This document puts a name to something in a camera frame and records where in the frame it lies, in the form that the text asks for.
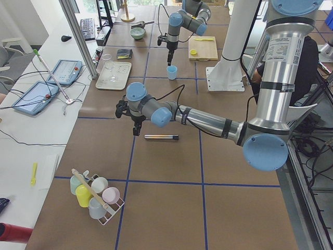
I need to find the light blue cup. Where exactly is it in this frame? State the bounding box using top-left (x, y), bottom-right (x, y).
top-left (166, 65), bottom-right (178, 80)

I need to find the black keyboard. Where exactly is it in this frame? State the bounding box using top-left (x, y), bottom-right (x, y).
top-left (80, 18), bottom-right (95, 41)

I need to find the mint green cup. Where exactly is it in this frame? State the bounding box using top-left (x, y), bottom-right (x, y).
top-left (70, 175), bottom-right (82, 195)

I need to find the cream bear tray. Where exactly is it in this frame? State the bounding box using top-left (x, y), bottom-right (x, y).
top-left (96, 61), bottom-right (132, 91)

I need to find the white cup rack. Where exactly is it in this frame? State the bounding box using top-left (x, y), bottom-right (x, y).
top-left (83, 170), bottom-right (124, 226)

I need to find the metal ice scoop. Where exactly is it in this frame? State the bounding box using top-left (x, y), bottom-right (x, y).
top-left (131, 21), bottom-right (154, 29)

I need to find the pink cup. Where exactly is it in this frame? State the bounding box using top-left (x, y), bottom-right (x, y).
top-left (102, 187), bottom-right (120, 205)

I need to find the green bowl of ice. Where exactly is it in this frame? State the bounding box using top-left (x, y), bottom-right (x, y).
top-left (130, 27), bottom-right (146, 40)

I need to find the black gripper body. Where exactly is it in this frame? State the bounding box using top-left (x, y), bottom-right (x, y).
top-left (166, 41), bottom-right (178, 56)
top-left (131, 115), bottom-right (146, 130)

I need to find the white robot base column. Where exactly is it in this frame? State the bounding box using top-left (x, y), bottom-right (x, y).
top-left (206, 0), bottom-right (261, 92)

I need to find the grey blue cup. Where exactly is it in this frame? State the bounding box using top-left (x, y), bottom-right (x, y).
top-left (88, 197), bottom-right (106, 219)

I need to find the clear wine glass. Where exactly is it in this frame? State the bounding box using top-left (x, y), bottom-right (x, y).
top-left (101, 54), bottom-right (117, 82)

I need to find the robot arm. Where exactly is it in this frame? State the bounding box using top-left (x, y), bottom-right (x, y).
top-left (116, 1), bottom-right (321, 171)
top-left (165, 1), bottom-right (211, 66)

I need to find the red object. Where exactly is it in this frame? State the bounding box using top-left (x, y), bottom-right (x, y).
top-left (1, 223), bottom-right (33, 244)

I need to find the wooden cutting board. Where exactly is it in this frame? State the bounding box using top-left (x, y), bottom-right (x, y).
top-left (188, 36), bottom-right (219, 61)

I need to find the yellow plastic spoon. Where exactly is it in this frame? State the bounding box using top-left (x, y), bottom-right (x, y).
top-left (30, 162), bottom-right (38, 186)

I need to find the blue teach pendant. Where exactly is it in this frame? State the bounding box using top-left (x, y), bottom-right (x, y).
top-left (12, 81), bottom-right (59, 116)
top-left (52, 59), bottom-right (83, 86)

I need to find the aluminium frame post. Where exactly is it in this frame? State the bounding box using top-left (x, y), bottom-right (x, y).
top-left (59, 0), bottom-right (98, 80)

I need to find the person in black shirt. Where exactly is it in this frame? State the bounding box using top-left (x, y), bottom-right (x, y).
top-left (251, 35), bottom-right (319, 106)

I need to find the white cup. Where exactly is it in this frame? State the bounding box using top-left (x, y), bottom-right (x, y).
top-left (91, 177), bottom-right (108, 194)

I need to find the wooden mug tree stand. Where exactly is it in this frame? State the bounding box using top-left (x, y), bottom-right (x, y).
top-left (120, 0), bottom-right (135, 22)

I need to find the grey folded cloth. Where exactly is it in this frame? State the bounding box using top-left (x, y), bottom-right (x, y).
top-left (116, 49), bottom-right (133, 60)

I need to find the yellow lemon half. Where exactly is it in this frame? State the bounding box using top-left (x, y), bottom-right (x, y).
top-left (190, 49), bottom-right (197, 55)

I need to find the black computer mouse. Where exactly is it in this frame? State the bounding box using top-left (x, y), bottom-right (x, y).
top-left (61, 35), bottom-right (72, 42)

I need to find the metal rod green tip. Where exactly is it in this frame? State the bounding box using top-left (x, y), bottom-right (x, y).
top-left (33, 49), bottom-right (75, 105)

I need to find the yellow cup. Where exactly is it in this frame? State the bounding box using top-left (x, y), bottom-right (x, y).
top-left (75, 184), bottom-right (93, 208)

